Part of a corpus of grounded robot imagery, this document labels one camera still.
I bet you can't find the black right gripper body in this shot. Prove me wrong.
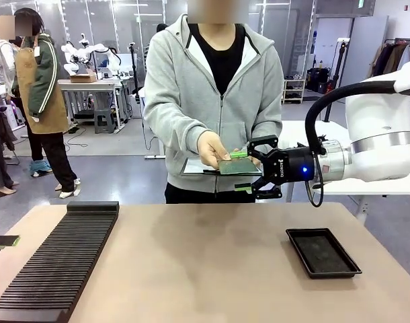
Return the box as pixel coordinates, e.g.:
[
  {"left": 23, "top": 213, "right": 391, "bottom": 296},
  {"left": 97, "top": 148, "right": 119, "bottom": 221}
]
[{"left": 260, "top": 145, "right": 319, "bottom": 186}]

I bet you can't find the green PCB board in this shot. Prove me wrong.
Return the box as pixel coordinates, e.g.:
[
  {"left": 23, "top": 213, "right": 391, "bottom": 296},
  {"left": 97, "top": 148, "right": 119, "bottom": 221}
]
[{"left": 218, "top": 158, "right": 263, "bottom": 176}]

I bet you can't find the clipboard with white paper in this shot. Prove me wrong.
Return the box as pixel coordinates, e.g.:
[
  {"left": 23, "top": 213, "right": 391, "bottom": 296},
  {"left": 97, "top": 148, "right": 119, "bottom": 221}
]
[{"left": 180, "top": 157, "right": 263, "bottom": 178}]

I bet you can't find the person's right forearm grey sleeve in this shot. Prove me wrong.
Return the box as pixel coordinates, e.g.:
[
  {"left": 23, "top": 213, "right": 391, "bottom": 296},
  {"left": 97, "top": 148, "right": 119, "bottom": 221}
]
[{"left": 143, "top": 107, "right": 212, "bottom": 159}]

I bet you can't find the person's left forearm grey sleeve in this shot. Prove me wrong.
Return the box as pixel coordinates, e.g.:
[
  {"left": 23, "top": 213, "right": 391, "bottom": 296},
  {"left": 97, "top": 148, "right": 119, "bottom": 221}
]
[{"left": 247, "top": 110, "right": 284, "bottom": 151}]

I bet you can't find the black slotted PCB rack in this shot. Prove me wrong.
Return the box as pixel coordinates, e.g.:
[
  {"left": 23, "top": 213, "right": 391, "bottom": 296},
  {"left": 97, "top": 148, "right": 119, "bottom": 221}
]
[{"left": 0, "top": 201, "right": 120, "bottom": 323}]

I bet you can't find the person's right hand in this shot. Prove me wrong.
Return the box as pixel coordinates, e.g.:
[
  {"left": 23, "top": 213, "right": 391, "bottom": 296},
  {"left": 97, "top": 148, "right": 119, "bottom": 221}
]
[{"left": 196, "top": 130, "right": 233, "bottom": 170}]

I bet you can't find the white side table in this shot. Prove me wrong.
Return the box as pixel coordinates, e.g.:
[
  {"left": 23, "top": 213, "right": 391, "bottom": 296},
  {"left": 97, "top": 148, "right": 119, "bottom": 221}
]
[{"left": 278, "top": 120, "right": 410, "bottom": 217}]

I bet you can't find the black plastic tray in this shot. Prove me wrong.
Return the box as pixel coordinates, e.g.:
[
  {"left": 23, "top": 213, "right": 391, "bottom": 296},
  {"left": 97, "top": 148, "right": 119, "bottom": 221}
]
[{"left": 285, "top": 227, "right": 364, "bottom": 280}]

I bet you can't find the wooden shoe rack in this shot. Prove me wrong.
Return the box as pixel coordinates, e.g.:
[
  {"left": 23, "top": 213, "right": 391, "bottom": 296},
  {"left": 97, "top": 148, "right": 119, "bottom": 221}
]
[{"left": 281, "top": 75, "right": 307, "bottom": 105}]

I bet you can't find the person in grey hoodie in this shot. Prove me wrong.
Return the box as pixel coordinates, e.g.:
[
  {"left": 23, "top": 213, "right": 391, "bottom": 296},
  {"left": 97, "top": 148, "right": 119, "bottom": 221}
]
[{"left": 142, "top": 13, "right": 285, "bottom": 205}]

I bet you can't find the black foam tray pad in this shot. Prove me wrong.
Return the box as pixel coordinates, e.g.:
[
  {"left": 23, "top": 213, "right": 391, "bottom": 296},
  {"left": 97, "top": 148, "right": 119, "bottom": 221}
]
[{"left": 294, "top": 235, "right": 352, "bottom": 274}]

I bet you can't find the black luggage pile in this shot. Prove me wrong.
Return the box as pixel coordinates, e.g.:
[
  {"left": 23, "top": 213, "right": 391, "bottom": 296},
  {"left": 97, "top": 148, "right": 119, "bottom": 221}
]
[{"left": 306, "top": 66, "right": 334, "bottom": 95}]

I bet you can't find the person in brown apron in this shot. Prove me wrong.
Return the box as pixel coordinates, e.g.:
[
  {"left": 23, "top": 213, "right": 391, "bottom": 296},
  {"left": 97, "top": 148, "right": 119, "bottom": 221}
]
[{"left": 11, "top": 7, "right": 82, "bottom": 200}]

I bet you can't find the grey plastic stool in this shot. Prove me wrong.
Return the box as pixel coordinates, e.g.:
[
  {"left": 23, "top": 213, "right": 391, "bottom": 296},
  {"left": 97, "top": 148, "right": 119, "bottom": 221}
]
[{"left": 93, "top": 108, "right": 116, "bottom": 135}]

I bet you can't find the black background tripod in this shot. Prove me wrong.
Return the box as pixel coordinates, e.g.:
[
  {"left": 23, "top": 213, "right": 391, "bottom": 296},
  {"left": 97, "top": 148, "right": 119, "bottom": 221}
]
[{"left": 128, "top": 42, "right": 142, "bottom": 104}]

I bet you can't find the coat rack with jackets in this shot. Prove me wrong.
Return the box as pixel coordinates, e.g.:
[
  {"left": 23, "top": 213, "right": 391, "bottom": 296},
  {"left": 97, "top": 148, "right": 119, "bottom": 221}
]
[{"left": 366, "top": 37, "right": 410, "bottom": 79}]

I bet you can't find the grey background workbench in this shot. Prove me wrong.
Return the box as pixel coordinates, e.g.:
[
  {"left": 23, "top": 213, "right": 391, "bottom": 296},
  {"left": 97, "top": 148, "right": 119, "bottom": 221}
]
[{"left": 58, "top": 78, "right": 126, "bottom": 135}]

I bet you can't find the brown cardboard box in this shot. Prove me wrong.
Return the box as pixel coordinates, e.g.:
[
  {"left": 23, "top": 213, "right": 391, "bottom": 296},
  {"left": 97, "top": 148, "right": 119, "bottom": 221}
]
[{"left": 69, "top": 73, "right": 97, "bottom": 84}]

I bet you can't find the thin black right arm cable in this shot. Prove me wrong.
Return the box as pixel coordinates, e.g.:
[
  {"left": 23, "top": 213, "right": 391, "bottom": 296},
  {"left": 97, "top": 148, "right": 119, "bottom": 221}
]
[{"left": 304, "top": 153, "right": 326, "bottom": 209}]

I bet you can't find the thick black right arm hose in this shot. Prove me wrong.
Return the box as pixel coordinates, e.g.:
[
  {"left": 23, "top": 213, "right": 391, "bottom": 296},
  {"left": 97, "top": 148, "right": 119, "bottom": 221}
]
[{"left": 304, "top": 79, "right": 398, "bottom": 156}]

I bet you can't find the black pole with camera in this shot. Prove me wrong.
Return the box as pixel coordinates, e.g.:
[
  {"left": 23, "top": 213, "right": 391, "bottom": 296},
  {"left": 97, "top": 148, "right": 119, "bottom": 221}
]
[{"left": 323, "top": 37, "right": 351, "bottom": 123}]

